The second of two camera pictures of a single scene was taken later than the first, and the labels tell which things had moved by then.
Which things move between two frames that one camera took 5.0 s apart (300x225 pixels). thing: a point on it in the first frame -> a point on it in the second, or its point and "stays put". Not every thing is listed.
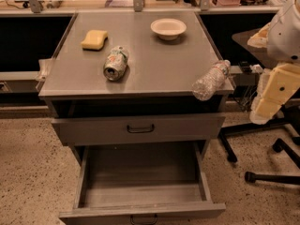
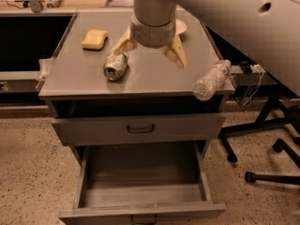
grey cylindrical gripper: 285,37 -> 153,35
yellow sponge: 95,40 stays put
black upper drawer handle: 140,129 stays put
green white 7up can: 115,64 stays put
